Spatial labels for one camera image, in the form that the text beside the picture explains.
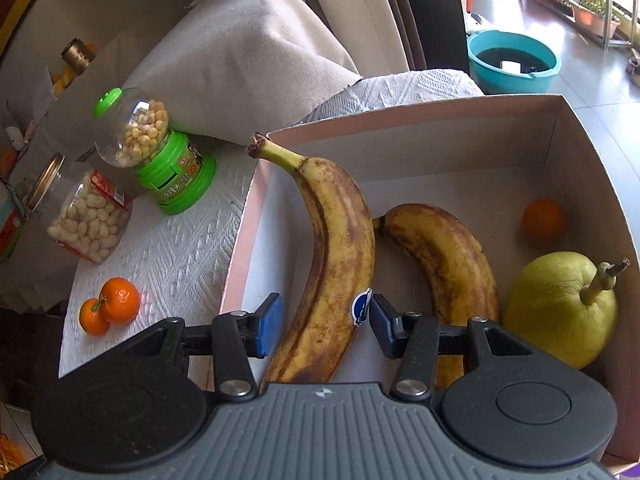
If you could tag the yellow-green pear with long stem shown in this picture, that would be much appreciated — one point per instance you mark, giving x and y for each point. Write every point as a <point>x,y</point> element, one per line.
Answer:
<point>550,305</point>

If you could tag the large wooden picture frame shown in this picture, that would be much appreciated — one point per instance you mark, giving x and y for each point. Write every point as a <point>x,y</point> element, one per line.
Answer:
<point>15,5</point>

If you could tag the colourful printed package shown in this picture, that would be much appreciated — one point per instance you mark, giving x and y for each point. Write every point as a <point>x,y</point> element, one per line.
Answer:
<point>10,225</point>

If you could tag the large tangerine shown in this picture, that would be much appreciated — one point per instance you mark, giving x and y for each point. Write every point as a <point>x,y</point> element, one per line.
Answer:
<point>121,300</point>

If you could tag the blue plastic basin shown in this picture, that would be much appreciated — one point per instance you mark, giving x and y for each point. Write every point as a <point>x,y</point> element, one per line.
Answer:
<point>500,80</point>

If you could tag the brown spotted banana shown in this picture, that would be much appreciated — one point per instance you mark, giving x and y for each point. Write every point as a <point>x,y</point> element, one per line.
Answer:
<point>450,260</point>

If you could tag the white textured table cover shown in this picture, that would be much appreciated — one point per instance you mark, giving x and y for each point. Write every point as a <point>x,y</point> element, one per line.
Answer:
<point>175,260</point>

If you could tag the white cardboard box pink rim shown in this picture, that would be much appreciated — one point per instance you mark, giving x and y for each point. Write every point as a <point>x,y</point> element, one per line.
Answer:
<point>450,180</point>

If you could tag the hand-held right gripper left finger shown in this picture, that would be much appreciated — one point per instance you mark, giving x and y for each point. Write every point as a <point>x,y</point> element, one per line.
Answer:
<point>267,327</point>

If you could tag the clear plastic nut jar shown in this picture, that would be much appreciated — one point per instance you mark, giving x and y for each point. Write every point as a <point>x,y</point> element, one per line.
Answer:
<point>90,220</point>

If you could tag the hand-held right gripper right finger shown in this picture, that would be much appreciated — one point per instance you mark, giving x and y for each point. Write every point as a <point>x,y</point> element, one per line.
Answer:
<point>382,322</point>

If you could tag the white paper sheet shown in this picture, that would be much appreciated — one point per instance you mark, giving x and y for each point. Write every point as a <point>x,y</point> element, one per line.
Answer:
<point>42,87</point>

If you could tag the brass cup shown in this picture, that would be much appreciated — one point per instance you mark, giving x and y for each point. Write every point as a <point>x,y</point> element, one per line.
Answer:
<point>77,55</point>

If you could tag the yellow plastic crate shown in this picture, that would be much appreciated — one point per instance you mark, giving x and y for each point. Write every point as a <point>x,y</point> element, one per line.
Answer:
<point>10,452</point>

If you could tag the round tangerine without leaf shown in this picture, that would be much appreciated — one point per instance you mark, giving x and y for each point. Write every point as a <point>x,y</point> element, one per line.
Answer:
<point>543,220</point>

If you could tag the metal shoe rack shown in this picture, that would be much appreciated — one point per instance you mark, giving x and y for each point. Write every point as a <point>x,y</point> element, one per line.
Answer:
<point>610,5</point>

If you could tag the green candy dispenser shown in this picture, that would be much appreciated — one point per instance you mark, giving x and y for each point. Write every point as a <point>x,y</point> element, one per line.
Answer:
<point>175,175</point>

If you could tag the banana with blue sticker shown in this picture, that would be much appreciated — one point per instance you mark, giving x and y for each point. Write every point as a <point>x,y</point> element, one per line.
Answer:
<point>340,220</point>

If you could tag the potted plant pink pot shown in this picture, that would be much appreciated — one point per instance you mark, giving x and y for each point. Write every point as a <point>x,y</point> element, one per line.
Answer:
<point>592,17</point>

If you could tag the small tangerine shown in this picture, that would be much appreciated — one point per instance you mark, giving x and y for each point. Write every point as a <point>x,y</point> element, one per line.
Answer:
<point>92,320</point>

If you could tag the beige curtain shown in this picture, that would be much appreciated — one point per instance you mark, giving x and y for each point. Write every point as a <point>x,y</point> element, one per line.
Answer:
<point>360,5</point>

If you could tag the white sofa cover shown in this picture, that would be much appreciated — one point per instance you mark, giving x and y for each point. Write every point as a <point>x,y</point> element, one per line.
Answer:
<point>240,60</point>

